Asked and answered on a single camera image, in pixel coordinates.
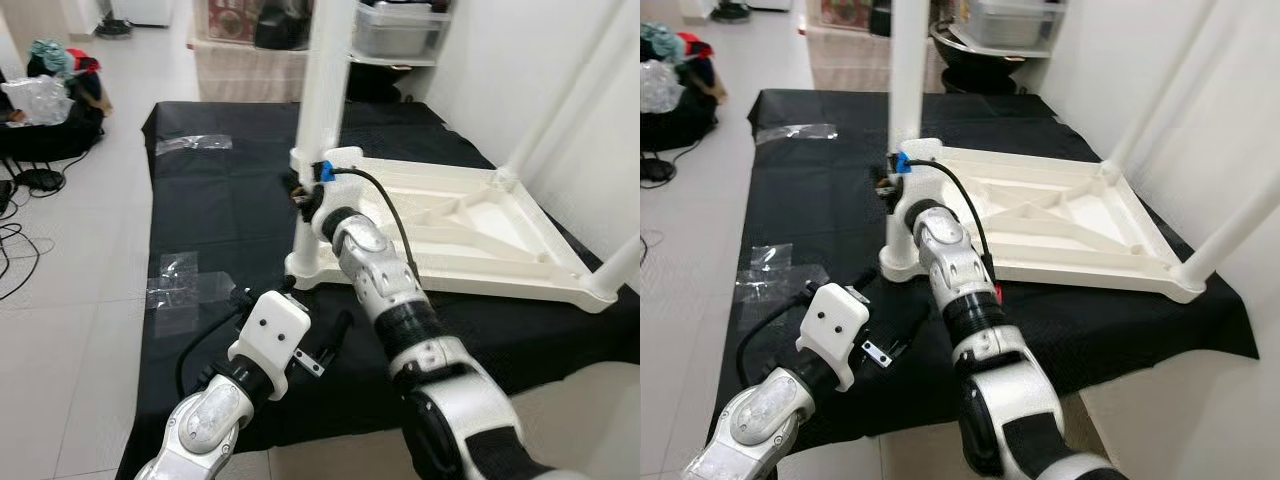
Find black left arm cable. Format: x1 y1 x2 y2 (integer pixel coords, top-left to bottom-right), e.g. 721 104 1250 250
175 298 253 403
735 288 817 387

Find clear tape strip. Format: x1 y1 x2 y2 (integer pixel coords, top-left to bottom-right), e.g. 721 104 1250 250
755 123 840 147
155 133 234 157

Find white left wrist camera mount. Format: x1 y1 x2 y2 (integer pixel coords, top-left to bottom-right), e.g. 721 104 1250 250
228 292 314 402
795 283 872 392

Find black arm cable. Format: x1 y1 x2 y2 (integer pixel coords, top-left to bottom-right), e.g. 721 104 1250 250
175 298 253 403
905 158 997 287
328 165 422 287
735 288 817 387

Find white plastic table top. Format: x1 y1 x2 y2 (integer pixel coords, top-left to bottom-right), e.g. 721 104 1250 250
285 150 624 315
878 140 1210 305

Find black tablecloth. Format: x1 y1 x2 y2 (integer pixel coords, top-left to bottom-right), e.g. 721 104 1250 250
712 88 1262 472
115 100 641 480

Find clear plastic storage box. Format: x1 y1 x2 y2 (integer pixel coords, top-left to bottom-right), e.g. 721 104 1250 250
965 0 1067 52
352 0 452 60

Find teal cloth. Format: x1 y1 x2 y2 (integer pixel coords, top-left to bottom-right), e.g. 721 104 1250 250
28 40 77 80
640 22 687 67

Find clear plastic bag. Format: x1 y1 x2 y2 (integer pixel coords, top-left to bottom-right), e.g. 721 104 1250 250
640 58 687 114
0 75 72 127

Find beige woven mat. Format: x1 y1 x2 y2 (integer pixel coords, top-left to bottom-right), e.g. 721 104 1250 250
192 40 312 104
805 25 897 94

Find large black round bowl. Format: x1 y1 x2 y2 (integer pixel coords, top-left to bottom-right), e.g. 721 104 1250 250
345 60 407 104
930 25 1022 97

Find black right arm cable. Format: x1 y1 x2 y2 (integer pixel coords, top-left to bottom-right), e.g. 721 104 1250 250
905 158 997 287
328 165 422 287

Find red patterned box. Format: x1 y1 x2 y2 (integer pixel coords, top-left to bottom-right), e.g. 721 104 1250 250
820 0 872 30
205 0 260 44

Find white appliance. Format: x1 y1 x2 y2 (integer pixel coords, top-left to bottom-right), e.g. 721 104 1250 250
110 0 177 27

